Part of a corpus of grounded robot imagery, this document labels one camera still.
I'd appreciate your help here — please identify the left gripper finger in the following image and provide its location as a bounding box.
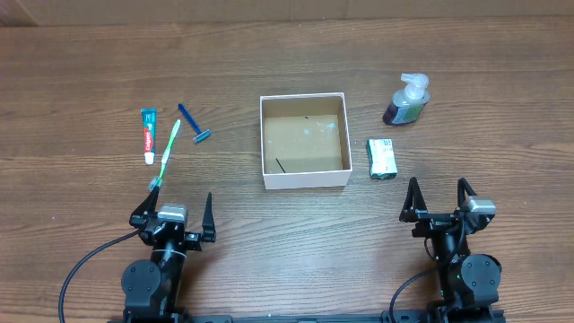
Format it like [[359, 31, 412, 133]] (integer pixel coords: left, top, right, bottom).
[[132, 186, 160, 216], [202, 192, 215, 234]]

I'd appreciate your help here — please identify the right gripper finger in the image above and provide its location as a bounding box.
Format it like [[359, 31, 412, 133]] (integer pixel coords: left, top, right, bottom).
[[457, 178, 476, 211], [400, 177, 427, 218]]

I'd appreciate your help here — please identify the green white toothbrush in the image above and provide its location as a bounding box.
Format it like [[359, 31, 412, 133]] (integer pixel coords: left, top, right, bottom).
[[149, 119, 181, 191]]

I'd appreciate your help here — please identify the green white soap bar box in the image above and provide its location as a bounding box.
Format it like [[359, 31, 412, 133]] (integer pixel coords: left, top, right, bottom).
[[367, 139, 398, 179]]

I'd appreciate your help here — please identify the blue disposable razor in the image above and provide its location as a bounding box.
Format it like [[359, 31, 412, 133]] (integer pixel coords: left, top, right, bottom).
[[178, 103, 212, 144]]

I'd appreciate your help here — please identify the Colgate toothpaste tube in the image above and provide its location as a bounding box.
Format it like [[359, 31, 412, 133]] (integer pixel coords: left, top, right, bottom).
[[141, 109, 157, 165]]

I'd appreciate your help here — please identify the clear foam soap pump bottle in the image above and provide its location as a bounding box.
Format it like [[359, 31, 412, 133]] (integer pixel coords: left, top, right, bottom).
[[382, 74, 431, 126]]

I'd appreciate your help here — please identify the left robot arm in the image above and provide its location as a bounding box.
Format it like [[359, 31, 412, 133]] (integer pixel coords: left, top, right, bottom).
[[121, 187, 216, 322]]

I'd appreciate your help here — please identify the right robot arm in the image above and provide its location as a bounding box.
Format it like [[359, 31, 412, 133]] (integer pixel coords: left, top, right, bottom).
[[388, 177, 505, 322]]

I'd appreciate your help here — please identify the white open cardboard box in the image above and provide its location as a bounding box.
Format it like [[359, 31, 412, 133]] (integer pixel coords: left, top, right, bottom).
[[259, 92, 352, 190]]

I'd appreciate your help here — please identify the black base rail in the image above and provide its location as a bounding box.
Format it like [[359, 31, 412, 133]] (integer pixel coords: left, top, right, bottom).
[[108, 310, 507, 323]]

